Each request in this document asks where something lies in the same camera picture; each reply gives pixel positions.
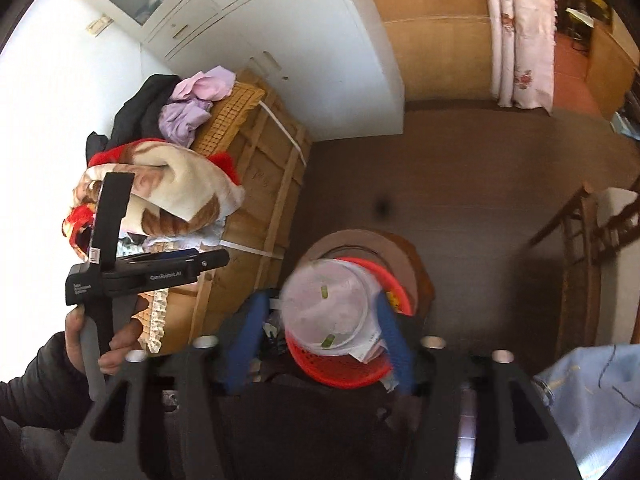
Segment white lace cloth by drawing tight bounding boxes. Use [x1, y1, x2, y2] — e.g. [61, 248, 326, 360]
[132, 287, 173, 353]

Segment person's left hand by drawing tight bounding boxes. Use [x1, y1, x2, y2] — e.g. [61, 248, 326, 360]
[64, 305, 147, 376]

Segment floral curtain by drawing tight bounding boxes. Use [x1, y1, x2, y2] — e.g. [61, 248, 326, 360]
[479, 0, 558, 116]

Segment person's left forearm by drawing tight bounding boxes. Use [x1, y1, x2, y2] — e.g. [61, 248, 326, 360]
[0, 332, 108, 480]

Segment cream red printed blanket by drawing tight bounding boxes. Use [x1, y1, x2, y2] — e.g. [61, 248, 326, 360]
[62, 139, 246, 261]

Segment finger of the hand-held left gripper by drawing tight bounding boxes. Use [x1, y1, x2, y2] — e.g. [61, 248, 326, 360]
[120, 247, 202, 265]

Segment woven bamboo mat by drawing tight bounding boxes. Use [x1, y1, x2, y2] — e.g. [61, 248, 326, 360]
[191, 79, 267, 162]

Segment light blue cloth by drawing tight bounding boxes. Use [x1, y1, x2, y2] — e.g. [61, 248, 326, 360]
[532, 342, 640, 478]

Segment wooden-framed cardboard crate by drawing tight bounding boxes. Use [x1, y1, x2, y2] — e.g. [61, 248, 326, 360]
[135, 67, 313, 356]

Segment pale pink clothes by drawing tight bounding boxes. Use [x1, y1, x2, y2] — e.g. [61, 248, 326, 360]
[159, 66, 236, 147]

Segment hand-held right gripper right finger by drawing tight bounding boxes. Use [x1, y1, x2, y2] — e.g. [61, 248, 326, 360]
[374, 292, 584, 480]

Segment white cabinet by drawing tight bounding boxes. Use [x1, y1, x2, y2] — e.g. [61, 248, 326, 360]
[67, 0, 405, 142]

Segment wooden cabinet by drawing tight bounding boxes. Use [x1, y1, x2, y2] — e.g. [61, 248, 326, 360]
[584, 0, 640, 122]

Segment wooden chair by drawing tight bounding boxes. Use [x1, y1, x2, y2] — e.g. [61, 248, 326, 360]
[529, 182, 640, 346]

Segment red plastic basket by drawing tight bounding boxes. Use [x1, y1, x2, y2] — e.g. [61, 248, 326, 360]
[285, 257, 416, 390]

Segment beige wall switch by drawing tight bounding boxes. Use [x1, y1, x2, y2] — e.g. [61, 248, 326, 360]
[86, 15, 114, 37]

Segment round brown stool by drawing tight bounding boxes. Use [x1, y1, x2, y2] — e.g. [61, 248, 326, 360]
[290, 230, 435, 318]

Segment crumpled white carton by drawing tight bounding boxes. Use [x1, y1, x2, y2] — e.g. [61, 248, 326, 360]
[350, 327, 390, 365]

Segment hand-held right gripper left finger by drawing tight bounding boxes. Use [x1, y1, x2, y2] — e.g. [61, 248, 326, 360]
[57, 291, 273, 480]

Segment black cloth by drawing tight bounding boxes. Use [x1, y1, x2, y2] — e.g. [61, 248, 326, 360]
[85, 74, 181, 168]

